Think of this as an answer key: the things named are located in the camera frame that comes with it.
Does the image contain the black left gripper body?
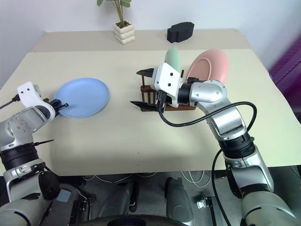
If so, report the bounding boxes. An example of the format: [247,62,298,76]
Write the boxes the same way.
[48,99,63,116]

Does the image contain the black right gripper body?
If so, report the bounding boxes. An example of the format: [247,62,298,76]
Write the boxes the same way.
[154,89,174,109]

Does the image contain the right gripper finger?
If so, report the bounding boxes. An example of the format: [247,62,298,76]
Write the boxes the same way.
[136,67,156,78]
[130,101,160,112]

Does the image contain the blue plate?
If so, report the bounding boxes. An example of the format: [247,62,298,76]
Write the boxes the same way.
[54,77,111,119]

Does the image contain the green plate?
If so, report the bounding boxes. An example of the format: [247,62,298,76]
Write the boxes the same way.
[164,46,182,73]

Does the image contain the pink plate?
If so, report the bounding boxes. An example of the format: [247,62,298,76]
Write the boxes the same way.
[185,48,230,85]

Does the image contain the wooden dish rack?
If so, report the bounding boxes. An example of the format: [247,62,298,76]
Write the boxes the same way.
[140,68,197,112]

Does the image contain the white bubble plant pot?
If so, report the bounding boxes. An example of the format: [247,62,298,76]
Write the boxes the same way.
[112,21,135,45]

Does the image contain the black foam block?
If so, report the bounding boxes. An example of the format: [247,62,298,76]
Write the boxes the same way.
[166,21,195,44]

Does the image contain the green potted plant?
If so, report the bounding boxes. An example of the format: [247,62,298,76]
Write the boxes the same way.
[96,0,133,27]

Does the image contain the grey blue square pad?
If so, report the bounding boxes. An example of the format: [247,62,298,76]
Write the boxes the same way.
[55,189,73,203]

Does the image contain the dark rounded shape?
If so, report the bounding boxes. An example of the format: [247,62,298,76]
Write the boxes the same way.
[103,181,140,218]
[165,177,195,222]

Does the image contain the ribbed panel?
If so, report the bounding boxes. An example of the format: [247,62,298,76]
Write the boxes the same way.
[269,39,301,96]

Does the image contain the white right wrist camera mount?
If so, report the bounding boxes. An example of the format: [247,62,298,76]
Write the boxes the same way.
[152,62,183,108]

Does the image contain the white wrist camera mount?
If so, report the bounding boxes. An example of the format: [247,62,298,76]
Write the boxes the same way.
[152,62,183,108]
[17,81,56,118]

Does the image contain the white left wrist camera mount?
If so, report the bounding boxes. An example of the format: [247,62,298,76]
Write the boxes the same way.
[17,81,56,118]

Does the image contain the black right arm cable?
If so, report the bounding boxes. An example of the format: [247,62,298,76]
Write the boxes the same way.
[157,90,257,226]

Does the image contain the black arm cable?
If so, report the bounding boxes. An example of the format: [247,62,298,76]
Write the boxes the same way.
[0,94,21,110]
[157,90,257,226]

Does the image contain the black thin cable tie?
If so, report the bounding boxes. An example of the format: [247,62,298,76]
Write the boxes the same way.
[33,139,55,146]

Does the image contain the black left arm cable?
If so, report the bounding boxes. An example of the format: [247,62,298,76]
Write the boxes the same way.
[0,94,21,110]

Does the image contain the white floor cable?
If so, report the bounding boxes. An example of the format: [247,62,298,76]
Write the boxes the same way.
[180,169,213,189]

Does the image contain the black table frame bar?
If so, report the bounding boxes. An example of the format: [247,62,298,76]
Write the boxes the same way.
[211,169,229,180]

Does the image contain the metal floor bracket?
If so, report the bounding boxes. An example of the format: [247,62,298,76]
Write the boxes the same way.
[194,195,222,226]

